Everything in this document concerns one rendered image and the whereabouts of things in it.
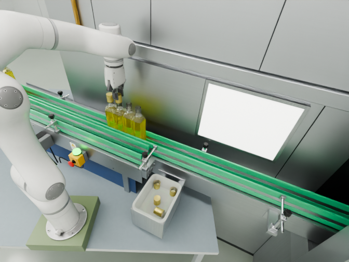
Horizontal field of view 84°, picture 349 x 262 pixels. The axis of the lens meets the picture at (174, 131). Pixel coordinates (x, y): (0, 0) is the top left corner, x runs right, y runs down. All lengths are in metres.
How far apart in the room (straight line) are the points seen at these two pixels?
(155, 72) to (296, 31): 0.59
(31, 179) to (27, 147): 0.12
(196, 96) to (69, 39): 0.56
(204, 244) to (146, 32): 1.10
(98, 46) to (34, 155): 0.44
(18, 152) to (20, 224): 0.68
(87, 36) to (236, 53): 0.56
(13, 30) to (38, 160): 0.40
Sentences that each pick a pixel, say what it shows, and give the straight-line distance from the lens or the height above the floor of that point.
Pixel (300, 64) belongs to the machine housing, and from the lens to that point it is 0.89.
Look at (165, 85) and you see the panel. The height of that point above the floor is 1.40.
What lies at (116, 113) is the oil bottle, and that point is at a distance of 1.08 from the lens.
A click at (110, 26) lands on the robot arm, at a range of 0.89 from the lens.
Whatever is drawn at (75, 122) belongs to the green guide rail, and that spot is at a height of 1.08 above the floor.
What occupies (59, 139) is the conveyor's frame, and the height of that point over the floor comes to 1.00.
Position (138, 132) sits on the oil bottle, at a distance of 1.06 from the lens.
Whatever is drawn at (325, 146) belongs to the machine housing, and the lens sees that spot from 1.08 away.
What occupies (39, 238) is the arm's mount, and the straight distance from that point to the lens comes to 1.25.
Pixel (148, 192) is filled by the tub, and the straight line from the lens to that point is 1.09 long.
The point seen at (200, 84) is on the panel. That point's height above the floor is 1.46.
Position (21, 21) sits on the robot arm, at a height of 1.72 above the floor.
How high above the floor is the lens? 1.87
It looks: 40 degrees down
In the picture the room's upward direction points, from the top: 6 degrees clockwise
